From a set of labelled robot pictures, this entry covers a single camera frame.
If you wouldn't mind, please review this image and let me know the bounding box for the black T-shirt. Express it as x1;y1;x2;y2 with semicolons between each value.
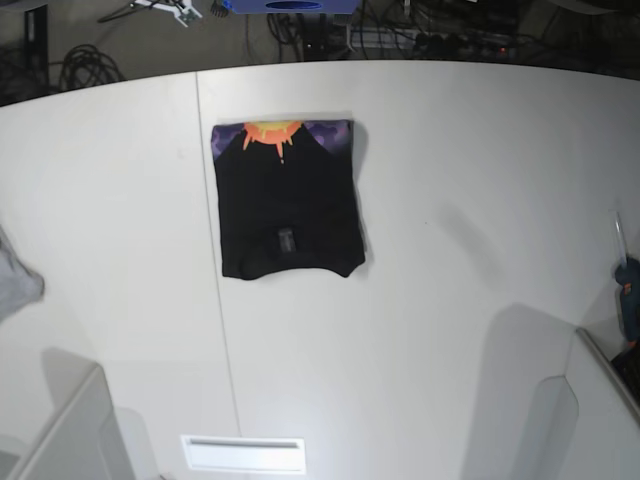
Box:
211;119;365;281

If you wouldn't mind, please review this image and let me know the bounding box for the blue box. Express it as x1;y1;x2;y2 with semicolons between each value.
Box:
222;0;360;14

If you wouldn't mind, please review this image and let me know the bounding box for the black power strip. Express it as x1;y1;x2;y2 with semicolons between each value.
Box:
412;33;508;58

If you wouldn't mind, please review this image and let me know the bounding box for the grey cloth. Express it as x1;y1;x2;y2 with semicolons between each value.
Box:
0;230;45;321

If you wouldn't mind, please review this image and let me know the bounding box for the blue glue gun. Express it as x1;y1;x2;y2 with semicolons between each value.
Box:
613;210;639;348

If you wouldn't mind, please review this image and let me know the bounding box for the black keyboard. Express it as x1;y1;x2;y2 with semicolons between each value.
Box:
612;346;640;402

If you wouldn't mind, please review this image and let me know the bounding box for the coiled black cable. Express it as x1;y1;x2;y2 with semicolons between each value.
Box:
58;44;124;91

